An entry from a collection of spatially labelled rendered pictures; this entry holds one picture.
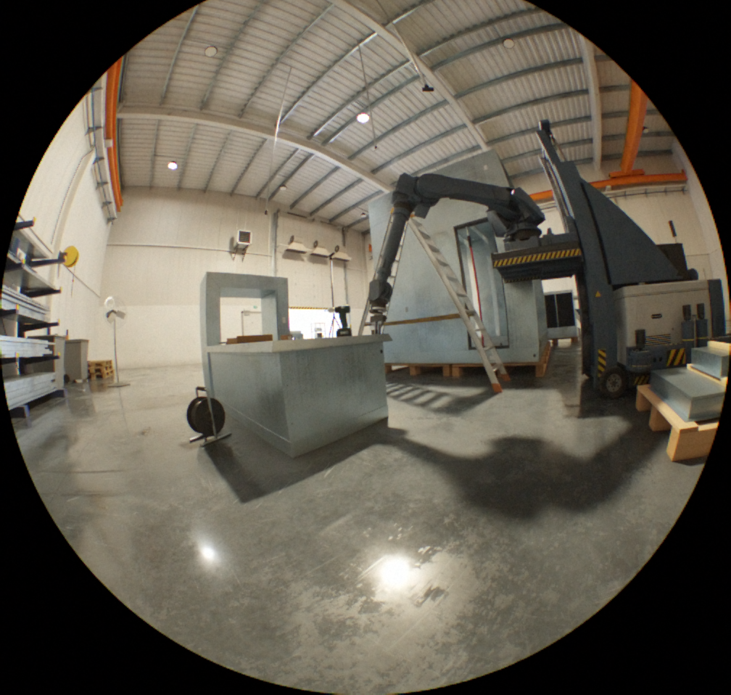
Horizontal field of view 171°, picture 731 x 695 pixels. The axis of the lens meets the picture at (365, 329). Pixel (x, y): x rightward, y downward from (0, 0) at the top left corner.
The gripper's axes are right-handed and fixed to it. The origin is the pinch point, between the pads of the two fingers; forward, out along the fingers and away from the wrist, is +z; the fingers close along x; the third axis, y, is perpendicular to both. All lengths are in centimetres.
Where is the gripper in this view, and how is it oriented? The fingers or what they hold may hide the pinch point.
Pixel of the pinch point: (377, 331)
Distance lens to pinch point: 195.1
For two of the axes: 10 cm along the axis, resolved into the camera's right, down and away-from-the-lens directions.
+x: -7.5, 0.8, 6.6
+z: -0.5, 9.8, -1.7
